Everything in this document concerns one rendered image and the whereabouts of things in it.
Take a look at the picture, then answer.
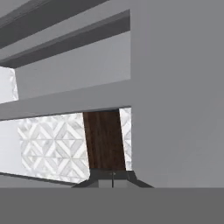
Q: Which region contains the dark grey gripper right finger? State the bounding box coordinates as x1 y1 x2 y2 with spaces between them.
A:
112 169 155 189

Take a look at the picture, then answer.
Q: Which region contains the grey open wall shelf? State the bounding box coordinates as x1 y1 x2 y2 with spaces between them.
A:
0 0 132 123

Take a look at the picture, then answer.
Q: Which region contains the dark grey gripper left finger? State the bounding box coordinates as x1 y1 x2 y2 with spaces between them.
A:
71 169 114 189

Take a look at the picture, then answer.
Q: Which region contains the dark brown wooden board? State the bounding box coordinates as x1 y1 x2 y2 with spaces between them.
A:
82 108 127 172

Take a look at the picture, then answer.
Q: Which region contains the grey tall cabinet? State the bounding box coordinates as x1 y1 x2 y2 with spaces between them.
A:
108 0 224 189

